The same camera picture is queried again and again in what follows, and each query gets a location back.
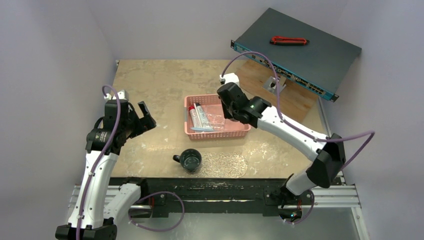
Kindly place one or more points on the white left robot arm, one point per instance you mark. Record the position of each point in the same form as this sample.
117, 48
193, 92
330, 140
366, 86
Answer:
96, 172

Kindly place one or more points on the red cap toothpaste tube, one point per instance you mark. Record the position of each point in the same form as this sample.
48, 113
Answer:
194, 117

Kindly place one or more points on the wooden board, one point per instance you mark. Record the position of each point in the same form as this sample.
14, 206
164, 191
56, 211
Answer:
296, 102

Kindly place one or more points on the teal network switch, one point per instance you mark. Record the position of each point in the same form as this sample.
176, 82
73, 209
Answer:
319, 66

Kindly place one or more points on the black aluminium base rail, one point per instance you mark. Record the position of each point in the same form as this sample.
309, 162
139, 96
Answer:
160, 196

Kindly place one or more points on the dark green mug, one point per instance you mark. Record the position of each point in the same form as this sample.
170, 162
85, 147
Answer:
190, 159

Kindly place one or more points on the grey metal bracket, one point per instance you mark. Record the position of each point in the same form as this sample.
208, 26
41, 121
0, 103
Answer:
271, 85

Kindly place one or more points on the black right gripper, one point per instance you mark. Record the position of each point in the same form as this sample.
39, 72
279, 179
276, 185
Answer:
227, 108

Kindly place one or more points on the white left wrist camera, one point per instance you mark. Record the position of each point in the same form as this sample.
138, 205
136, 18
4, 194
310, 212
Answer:
122, 95

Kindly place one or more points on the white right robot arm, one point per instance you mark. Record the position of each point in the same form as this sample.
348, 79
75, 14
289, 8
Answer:
327, 156

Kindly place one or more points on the red black utility knife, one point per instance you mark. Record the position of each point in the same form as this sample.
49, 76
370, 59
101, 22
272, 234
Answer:
288, 41

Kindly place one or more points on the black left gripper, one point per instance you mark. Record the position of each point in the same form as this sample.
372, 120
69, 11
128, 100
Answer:
146, 122

